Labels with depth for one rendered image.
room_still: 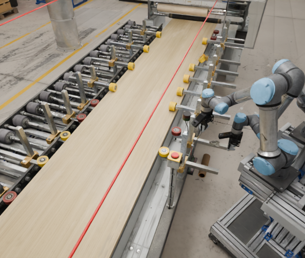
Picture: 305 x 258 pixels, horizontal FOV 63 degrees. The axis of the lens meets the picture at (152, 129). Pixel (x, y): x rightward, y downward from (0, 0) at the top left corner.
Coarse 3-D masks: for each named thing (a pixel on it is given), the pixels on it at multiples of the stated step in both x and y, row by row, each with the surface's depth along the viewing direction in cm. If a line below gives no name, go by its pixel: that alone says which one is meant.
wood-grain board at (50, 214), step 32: (192, 32) 355; (160, 64) 284; (128, 96) 237; (160, 96) 237; (96, 128) 203; (128, 128) 203; (160, 128) 203; (64, 160) 177; (96, 160) 177; (128, 160) 177; (32, 192) 158; (64, 192) 158; (96, 192) 158; (128, 192) 158; (0, 224) 142; (32, 224) 142; (64, 224) 142; (96, 224) 142; (0, 256) 129; (32, 256) 129; (64, 256) 129; (96, 256) 129
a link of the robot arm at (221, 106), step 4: (212, 100) 155; (216, 100) 154; (220, 100) 154; (224, 100) 154; (228, 100) 155; (208, 104) 158; (212, 104) 155; (216, 104) 153; (220, 104) 152; (224, 104) 151; (228, 104) 155; (212, 108) 156; (216, 108) 153; (220, 108) 151; (224, 108) 151; (228, 108) 154; (216, 112) 156; (220, 112) 152; (224, 112) 154
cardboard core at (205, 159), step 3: (204, 156) 291; (207, 156) 289; (204, 159) 286; (207, 159) 286; (201, 162) 286; (204, 162) 282; (207, 162) 283; (207, 165) 281; (201, 171) 273; (204, 171) 273; (198, 174) 275; (201, 174) 279; (204, 174) 271; (201, 177) 276; (204, 177) 275
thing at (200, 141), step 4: (176, 136) 203; (180, 136) 202; (200, 140) 198; (204, 140) 198; (208, 140) 198; (204, 144) 199; (208, 144) 197; (220, 144) 195; (224, 144) 195; (224, 148) 194
